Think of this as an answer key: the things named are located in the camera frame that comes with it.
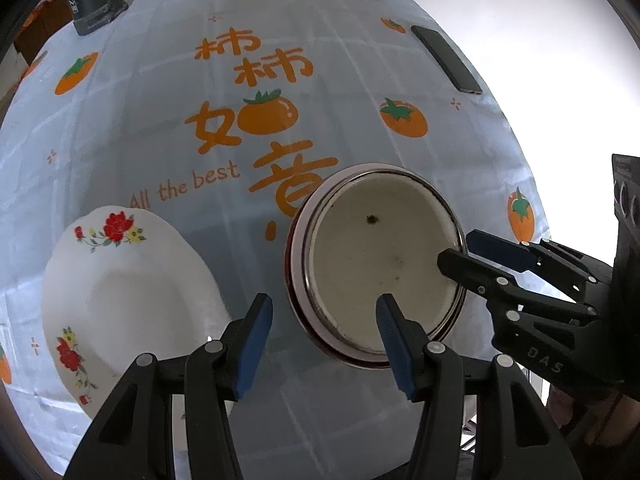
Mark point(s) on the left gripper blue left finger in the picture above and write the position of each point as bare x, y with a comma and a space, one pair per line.
244, 341

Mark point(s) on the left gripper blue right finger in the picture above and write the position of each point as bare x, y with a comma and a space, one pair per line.
403, 341

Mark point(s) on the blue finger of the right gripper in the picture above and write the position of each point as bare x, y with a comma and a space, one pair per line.
492, 284
498, 250

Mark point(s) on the light blue persimmon tablecloth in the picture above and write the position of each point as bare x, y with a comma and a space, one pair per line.
220, 116

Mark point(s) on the black smartphone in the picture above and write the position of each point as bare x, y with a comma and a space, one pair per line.
447, 59

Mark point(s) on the white red flower plate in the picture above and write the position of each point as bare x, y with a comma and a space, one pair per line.
121, 282

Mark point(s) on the red white enamel bowl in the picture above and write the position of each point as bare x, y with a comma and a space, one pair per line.
368, 230

